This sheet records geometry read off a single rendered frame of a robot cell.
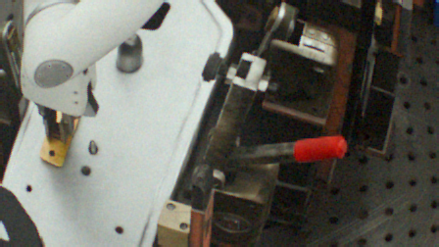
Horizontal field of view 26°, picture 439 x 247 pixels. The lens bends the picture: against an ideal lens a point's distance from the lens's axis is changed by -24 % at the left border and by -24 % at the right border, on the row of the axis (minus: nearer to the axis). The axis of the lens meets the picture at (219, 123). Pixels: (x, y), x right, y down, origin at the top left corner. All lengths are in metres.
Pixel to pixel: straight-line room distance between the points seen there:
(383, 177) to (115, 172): 0.51
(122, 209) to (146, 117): 0.12
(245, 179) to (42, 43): 0.33
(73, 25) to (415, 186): 0.82
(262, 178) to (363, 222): 0.42
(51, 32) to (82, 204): 0.32
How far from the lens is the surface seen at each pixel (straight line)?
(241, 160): 1.16
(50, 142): 1.27
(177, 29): 1.36
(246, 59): 1.07
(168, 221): 1.15
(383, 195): 1.61
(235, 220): 1.23
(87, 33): 0.95
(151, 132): 1.28
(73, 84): 1.14
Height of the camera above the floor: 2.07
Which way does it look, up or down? 56 degrees down
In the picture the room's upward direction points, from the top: 5 degrees clockwise
